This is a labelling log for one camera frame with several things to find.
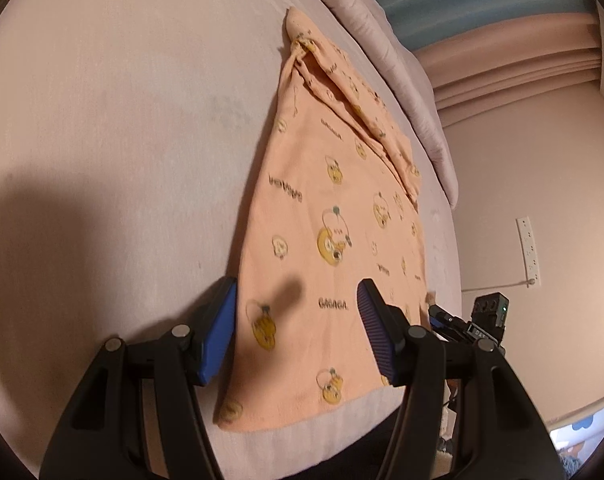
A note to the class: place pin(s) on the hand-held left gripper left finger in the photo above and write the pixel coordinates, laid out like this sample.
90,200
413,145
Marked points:
216,332

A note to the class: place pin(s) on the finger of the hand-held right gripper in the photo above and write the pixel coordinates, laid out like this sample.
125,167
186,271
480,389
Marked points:
439,318

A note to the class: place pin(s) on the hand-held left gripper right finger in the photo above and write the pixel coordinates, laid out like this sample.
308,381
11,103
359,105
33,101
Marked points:
377,332

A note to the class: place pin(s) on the orange cartoon printed pants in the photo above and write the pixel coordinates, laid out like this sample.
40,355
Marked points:
307,270

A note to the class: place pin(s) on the blue patterned light cloth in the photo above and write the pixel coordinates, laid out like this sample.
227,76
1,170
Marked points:
582,435

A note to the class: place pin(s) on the pink quilt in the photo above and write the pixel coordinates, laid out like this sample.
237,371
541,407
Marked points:
407,75

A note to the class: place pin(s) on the pink bed sheet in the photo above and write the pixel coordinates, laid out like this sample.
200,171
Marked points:
106,110

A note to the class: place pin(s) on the pink curtain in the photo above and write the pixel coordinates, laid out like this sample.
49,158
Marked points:
507,60

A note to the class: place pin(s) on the blue curtain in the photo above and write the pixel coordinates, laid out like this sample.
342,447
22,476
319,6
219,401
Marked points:
457,5

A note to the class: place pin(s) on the white wall power strip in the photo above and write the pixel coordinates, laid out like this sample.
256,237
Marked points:
528,250

